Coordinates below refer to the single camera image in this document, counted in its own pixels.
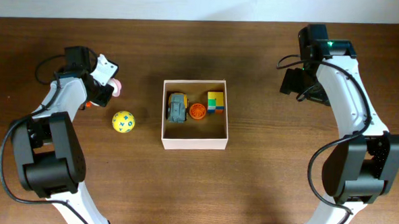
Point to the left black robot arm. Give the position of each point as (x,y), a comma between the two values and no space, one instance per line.
(48,156)

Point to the yellow letter ball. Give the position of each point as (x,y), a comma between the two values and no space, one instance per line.
(123,122)

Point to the orange round toy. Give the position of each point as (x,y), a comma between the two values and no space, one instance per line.
(197,111)

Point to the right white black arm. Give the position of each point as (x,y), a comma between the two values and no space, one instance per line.
(361,165)

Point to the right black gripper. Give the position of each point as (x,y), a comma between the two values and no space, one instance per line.
(290,82)

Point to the pink cardboard box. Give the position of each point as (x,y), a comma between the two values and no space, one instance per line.
(209,133)

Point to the grey yellow toy truck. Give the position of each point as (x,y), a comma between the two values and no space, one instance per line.
(177,107)

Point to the colourful puzzle cube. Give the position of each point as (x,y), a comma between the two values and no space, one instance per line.
(215,102)

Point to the pink white toy duck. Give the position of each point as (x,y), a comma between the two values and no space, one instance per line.
(116,91)

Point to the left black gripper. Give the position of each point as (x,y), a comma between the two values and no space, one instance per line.
(105,101)

